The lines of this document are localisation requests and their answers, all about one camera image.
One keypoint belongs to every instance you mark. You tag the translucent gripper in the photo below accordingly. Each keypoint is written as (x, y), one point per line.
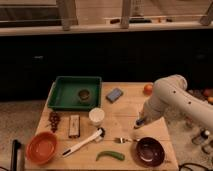
(147, 115)

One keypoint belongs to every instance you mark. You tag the metal fork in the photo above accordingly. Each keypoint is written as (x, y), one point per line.
(124, 140)

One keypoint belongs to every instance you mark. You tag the orange fruit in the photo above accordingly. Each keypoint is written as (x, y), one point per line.
(148, 89)

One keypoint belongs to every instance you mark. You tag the blue sponge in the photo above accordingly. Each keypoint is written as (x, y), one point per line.
(114, 95)

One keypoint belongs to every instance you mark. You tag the green chili pepper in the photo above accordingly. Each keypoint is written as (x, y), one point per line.
(114, 154)

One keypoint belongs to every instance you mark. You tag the orange bowl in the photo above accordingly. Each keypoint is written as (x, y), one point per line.
(41, 148)

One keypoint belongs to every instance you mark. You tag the black chair frame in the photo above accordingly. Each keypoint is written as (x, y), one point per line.
(17, 156)

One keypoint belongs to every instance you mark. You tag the dark purple bowl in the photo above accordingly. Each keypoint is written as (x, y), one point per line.
(150, 152)

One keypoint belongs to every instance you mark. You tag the spice bottle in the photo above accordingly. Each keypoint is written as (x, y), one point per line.
(202, 137)

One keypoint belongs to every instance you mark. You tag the grey-blue towel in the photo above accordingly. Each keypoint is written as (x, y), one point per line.
(140, 122)

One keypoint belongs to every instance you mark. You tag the white handled brush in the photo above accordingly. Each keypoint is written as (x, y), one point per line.
(99, 134)

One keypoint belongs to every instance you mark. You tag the white cup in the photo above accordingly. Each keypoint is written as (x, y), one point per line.
(96, 116)

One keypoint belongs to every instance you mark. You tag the green plastic tray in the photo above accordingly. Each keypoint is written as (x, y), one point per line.
(65, 93)

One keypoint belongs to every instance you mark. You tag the brown chocolate bar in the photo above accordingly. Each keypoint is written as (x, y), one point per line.
(74, 126)

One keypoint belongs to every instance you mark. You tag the dark grape bunch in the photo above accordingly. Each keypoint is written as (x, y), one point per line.
(54, 120)

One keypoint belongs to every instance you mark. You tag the small green cup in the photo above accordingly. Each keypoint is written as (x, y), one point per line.
(83, 95)

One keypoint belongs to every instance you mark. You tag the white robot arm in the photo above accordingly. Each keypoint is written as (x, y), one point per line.
(171, 91)

